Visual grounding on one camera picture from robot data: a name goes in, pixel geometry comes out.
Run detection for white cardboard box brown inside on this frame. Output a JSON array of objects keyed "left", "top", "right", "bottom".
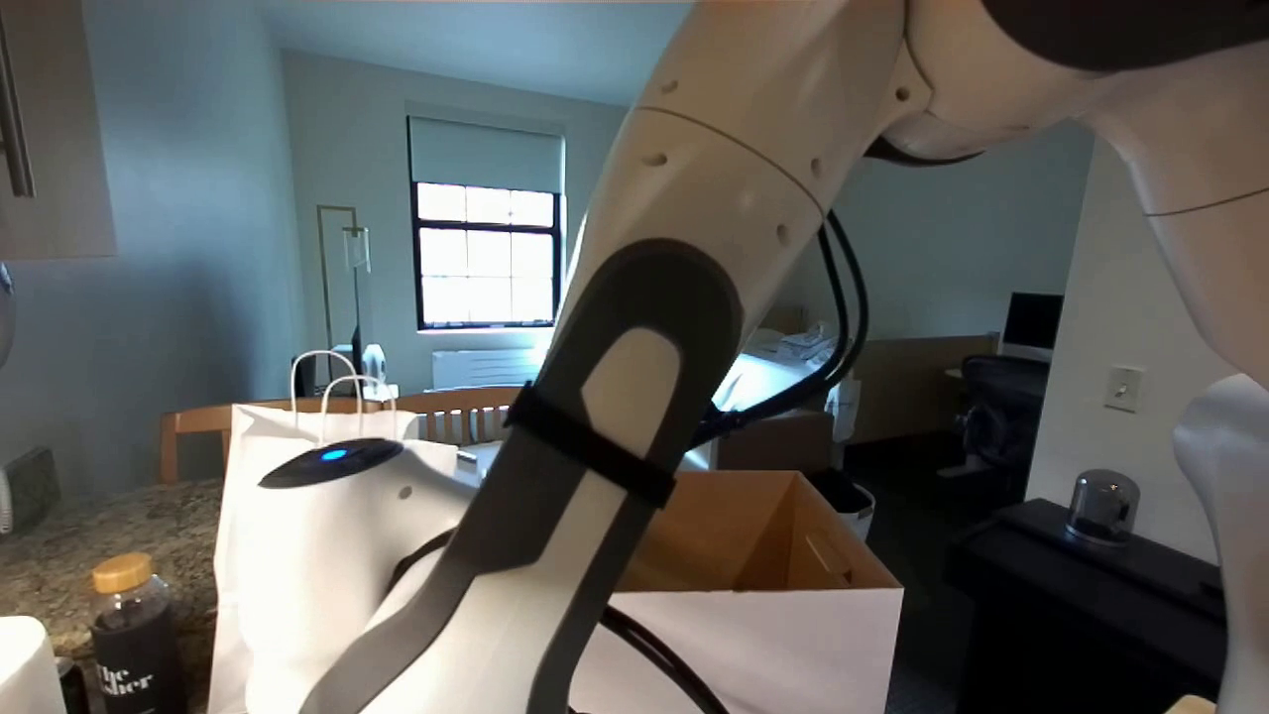
[{"left": 566, "top": 467, "right": 912, "bottom": 714}]

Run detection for white plastic covered furniture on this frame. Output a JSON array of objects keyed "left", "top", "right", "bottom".
[{"left": 711, "top": 330, "right": 840, "bottom": 423}]

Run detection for wooden chair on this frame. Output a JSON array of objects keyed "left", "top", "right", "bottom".
[
  {"left": 154, "top": 402, "right": 240, "bottom": 488},
  {"left": 394, "top": 386, "right": 526, "bottom": 449}
]

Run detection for black framed window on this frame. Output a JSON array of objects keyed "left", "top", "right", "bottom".
[{"left": 407, "top": 178, "right": 566, "bottom": 334}]

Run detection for short white roller blind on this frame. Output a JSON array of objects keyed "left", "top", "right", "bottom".
[{"left": 406, "top": 115, "right": 573, "bottom": 198}]

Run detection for small pale bottle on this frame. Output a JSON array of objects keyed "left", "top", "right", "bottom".
[{"left": 359, "top": 342, "right": 406, "bottom": 407}]

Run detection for brown wooden desk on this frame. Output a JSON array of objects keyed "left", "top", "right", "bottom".
[{"left": 844, "top": 334, "right": 1004, "bottom": 449}]

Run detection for metal pole stand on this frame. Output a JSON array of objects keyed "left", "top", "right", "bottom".
[{"left": 315, "top": 202, "right": 378, "bottom": 387}]

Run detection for black office chair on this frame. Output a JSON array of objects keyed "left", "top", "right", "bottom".
[{"left": 940, "top": 354, "right": 1056, "bottom": 514}]

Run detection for small dark laptop screen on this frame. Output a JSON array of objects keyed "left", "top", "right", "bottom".
[{"left": 998, "top": 288, "right": 1071, "bottom": 366}]

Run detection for grey glass jar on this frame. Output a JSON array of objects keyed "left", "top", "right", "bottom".
[{"left": 1064, "top": 463, "right": 1148, "bottom": 543}]

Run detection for black trash bin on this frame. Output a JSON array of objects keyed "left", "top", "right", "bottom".
[{"left": 947, "top": 496, "right": 1248, "bottom": 714}]

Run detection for white round container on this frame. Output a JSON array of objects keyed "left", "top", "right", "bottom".
[{"left": 0, "top": 611, "right": 68, "bottom": 714}]

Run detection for white wall radiator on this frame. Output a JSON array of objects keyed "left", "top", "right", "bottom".
[{"left": 429, "top": 346, "right": 561, "bottom": 395}]

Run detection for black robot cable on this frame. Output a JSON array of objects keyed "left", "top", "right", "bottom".
[{"left": 378, "top": 209, "right": 877, "bottom": 714}]

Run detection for white paper bag with handles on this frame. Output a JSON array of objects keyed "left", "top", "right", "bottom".
[{"left": 205, "top": 346, "right": 462, "bottom": 714}]

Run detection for white wall outlet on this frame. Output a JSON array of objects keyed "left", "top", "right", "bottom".
[{"left": 1101, "top": 366, "right": 1149, "bottom": 418}]

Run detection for wooden wall cabinets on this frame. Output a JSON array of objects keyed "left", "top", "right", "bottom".
[{"left": 0, "top": 0, "right": 118, "bottom": 267}]

